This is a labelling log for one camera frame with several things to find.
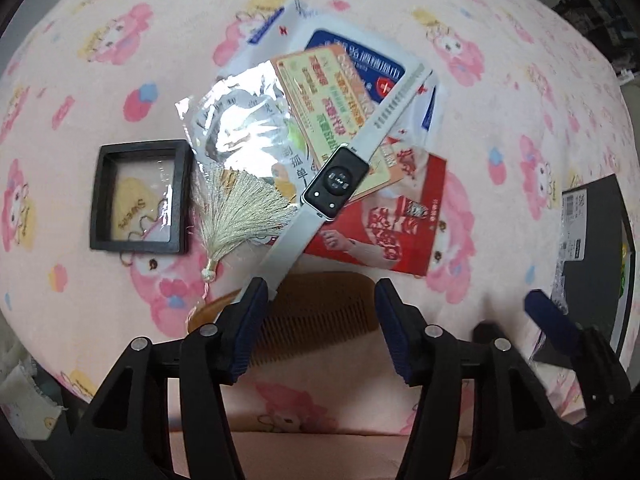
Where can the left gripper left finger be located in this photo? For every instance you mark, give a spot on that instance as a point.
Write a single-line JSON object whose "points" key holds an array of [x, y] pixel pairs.
{"points": [[215, 355]]}

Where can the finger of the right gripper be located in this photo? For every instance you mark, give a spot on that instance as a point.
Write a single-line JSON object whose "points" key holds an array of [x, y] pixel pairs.
{"points": [[562, 332]]}

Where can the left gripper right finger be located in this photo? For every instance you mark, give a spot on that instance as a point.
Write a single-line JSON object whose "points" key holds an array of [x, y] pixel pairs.
{"points": [[425, 356]]}

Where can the wooden comb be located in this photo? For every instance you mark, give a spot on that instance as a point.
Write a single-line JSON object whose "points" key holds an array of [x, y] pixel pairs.
{"points": [[315, 311]]}

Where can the black storage box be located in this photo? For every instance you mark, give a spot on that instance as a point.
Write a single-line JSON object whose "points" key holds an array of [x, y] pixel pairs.
{"points": [[594, 274]]}

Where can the red packet sachet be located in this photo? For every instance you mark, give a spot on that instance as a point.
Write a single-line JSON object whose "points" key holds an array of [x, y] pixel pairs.
{"points": [[394, 228]]}

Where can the beige tassel bookmark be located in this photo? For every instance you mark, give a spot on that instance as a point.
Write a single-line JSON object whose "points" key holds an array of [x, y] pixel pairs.
{"points": [[232, 207]]}

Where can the white smart watch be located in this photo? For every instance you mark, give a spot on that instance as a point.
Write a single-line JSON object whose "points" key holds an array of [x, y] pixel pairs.
{"points": [[338, 180]]}

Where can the silver foil girl sticker pack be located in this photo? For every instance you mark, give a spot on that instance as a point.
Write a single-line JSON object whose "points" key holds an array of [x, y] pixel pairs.
{"points": [[244, 123]]}

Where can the orange green card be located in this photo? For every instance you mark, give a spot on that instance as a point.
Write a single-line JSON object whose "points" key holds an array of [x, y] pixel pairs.
{"points": [[324, 104]]}

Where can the blue white wipes pack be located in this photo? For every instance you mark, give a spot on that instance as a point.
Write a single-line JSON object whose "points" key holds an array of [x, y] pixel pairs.
{"points": [[380, 63]]}

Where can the pink cartoon bedspread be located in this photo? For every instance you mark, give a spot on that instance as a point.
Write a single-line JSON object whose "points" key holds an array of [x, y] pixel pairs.
{"points": [[530, 109]]}

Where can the black square display frame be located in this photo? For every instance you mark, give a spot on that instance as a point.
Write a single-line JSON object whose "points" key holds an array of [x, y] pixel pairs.
{"points": [[140, 198]]}

